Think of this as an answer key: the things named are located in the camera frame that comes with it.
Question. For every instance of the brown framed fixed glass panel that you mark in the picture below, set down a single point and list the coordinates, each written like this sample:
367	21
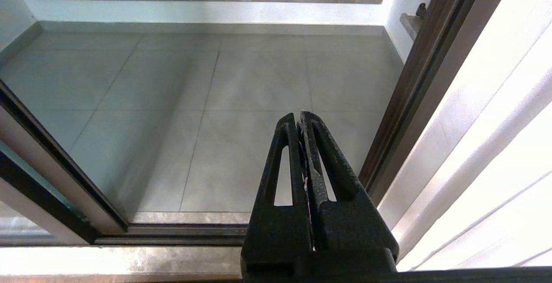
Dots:
39	201

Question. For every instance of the white sheer curtain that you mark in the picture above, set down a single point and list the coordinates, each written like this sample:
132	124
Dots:
483	145

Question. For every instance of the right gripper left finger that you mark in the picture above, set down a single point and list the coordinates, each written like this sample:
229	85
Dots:
278	231

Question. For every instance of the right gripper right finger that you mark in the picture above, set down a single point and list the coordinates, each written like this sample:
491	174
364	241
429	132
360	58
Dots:
349	227

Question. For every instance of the dark brown door jamb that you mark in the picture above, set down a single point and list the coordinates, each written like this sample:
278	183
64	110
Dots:
414	80

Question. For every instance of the brown framed sliding glass door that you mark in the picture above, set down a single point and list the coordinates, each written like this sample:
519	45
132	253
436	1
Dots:
60	171

